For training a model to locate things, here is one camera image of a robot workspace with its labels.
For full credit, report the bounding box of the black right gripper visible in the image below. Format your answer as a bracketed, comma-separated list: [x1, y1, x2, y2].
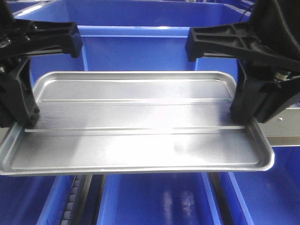
[186, 0, 300, 123]

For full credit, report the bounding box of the rear centre blue bin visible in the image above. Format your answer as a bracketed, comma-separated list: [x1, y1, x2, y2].
[9, 0, 258, 72]

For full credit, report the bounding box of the lower centre blue bin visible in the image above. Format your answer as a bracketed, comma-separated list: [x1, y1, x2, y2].
[97, 173, 223, 225]

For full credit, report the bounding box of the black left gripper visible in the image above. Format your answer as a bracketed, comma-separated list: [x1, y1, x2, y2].
[0, 0, 83, 128]

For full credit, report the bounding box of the small ribbed silver tray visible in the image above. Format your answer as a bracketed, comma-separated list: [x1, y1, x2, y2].
[0, 71, 275, 176]

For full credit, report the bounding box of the lower left blue bin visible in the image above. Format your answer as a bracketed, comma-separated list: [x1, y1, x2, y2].
[0, 176, 75, 225]

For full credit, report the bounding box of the lower right blue bin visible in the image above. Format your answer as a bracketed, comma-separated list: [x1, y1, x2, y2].
[218, 147, 300, 225]

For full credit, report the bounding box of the blue bin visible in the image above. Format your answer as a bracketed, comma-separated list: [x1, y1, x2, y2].
[0, 176, 75, 225]
[9, 0, 258, 72]
[97, 173, 223, 225]
[218, 147, 300, 225]

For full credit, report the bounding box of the lower roller track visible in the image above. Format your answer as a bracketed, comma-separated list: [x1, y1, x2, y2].
[60, 175, 92, 225]

